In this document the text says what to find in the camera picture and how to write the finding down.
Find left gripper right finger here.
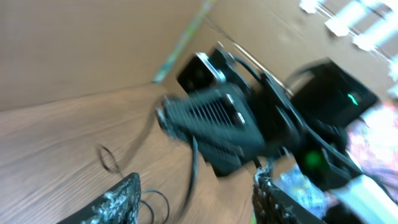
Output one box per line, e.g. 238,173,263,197
252,166,326,224

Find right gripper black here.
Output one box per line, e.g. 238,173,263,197
155,74,308,177

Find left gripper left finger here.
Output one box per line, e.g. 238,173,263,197
59,172,141,224

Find black cable silver plugs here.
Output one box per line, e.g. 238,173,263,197
138,189,170,224

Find black USB cable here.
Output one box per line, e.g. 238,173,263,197
174,135,200,218

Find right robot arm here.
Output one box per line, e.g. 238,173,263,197
155,58,397,223

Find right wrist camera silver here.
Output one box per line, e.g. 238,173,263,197
177,48,250,93

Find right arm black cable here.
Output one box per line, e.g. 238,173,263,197
231,54,265,83

